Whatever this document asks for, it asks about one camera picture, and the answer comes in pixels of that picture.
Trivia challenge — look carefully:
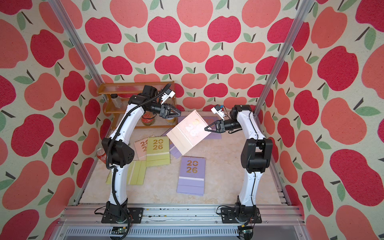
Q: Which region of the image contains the green calendar upper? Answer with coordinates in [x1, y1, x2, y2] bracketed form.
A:
[146, 136, 171, 168]

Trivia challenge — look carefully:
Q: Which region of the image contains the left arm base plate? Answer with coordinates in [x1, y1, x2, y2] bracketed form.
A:
[101, 206, 144, 224]

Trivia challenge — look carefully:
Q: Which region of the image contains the orange wooden shelf rack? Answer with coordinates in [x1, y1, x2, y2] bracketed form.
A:
[96, 80, 177, 130]

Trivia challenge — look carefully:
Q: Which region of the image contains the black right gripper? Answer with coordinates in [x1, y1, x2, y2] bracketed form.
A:
[205, 122, 241, 137]

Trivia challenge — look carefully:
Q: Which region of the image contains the green calendar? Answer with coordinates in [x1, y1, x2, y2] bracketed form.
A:
[105, 159, 147, 186]
[146, 136, 171, 168]

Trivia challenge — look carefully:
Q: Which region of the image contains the aluminium frame rail front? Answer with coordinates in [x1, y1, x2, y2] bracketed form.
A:
[48, 204, 311, 240]

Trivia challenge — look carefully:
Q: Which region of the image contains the red round tin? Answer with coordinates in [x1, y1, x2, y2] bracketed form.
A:
[141, 112, 157, 126]

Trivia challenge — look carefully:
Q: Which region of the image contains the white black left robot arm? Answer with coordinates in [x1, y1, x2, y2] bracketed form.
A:
[102, 83, 181, 221]

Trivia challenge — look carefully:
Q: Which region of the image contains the pink calendar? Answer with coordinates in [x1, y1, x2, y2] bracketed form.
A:
[134, 135, 154, 161]
[167, 110, 210, 156]

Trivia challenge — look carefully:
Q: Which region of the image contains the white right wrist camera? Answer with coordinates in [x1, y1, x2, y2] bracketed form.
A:
[211, 105, 225, 120]

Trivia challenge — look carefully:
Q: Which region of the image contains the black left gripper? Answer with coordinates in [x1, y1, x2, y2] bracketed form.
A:
[147, 102, 182, 120]

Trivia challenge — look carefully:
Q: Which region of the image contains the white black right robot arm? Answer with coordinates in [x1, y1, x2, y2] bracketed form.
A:
[205, 105, 273, 225]

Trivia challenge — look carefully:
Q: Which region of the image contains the aluminium post left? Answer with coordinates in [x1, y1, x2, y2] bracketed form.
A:
[48, 0, 104, 86]

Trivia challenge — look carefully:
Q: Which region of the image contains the red cola can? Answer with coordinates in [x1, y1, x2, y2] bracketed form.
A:
[96, 148, 107, 165]

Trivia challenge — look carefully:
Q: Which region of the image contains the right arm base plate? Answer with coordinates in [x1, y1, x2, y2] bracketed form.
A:
[219, 206, 263, 225]

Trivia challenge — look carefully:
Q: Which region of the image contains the aluminium post right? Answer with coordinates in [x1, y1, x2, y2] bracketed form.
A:
[254, 0, 315, 118]

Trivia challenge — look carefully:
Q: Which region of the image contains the green calendar lower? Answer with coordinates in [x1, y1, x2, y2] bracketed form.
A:
[105, 159, 147, 186]

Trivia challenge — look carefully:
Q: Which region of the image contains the aluminium post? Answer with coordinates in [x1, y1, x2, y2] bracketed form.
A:
[48, 0, 104, 86]
[254, 0, 315, 118]

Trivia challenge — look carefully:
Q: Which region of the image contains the purple calendar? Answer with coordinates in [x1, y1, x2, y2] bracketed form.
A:
[178, 116, 222, 140]
[177, 156, 206, 196]
[161, 128, 182, 159]

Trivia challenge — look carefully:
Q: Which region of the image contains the glass jar left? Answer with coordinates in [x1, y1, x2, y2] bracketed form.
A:
[111, 94, 123, 109]

